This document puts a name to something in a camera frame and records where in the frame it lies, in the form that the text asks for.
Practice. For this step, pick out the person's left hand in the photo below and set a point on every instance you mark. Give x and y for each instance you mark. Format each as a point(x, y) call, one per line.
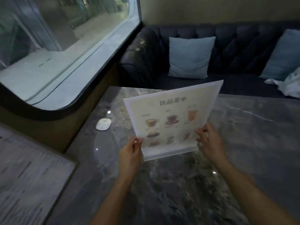
point(128, 158)

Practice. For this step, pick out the person's right hand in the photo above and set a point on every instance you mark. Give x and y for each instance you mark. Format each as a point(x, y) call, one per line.
point(212, 144)

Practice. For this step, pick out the person's right thumb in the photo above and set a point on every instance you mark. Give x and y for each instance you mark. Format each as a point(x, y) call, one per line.
point(201, 133)

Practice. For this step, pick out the person's left thumb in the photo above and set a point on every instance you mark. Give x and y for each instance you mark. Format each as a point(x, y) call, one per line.
point(138, 142)

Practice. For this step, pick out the acrylic drinks menu stand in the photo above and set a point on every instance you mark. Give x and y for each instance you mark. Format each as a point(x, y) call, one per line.
point(174, 119)

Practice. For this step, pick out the person's right forearm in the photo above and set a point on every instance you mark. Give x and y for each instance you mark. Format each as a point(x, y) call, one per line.
point(254, 193)

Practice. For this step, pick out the person's left forearm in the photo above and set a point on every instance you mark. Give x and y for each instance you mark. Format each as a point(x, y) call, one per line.
point(112, 200)

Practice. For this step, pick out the small white round device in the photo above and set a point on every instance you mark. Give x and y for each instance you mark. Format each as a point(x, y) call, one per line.
point(103, 124)

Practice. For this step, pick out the dark tufted sofa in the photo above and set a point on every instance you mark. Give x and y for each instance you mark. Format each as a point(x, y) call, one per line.
point(211, 58)

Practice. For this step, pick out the light blue square cushion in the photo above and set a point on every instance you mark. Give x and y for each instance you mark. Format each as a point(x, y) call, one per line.
point(190, 57)
point(282, 56)

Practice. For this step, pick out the large rounded window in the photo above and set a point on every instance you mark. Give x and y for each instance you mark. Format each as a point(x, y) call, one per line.
point(63, 44)

